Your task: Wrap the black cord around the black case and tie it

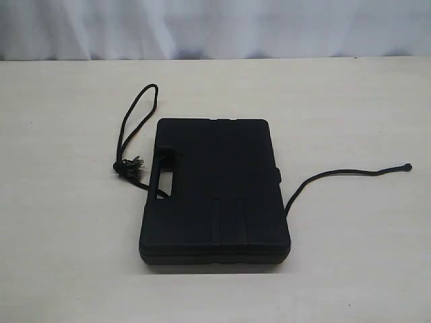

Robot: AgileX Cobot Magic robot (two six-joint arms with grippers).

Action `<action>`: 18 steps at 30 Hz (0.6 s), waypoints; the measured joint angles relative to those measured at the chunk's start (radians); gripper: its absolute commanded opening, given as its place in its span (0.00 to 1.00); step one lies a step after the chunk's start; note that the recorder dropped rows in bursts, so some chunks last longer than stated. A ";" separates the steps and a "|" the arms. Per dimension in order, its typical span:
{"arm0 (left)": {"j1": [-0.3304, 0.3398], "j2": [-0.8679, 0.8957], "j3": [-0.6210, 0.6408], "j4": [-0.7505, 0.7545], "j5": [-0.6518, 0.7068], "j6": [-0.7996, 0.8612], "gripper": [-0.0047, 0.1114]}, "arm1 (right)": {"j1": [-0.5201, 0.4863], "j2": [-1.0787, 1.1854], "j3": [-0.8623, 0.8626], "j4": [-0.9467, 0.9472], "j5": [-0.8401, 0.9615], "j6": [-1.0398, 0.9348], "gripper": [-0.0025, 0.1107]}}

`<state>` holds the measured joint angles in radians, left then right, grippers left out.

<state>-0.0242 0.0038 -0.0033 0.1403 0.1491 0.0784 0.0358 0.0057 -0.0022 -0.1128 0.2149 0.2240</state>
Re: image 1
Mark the black plastic carrying case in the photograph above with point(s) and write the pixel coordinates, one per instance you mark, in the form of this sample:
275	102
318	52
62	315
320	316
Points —
214	195

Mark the white backdrop curtain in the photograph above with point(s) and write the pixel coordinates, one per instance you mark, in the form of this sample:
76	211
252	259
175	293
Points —
195	30

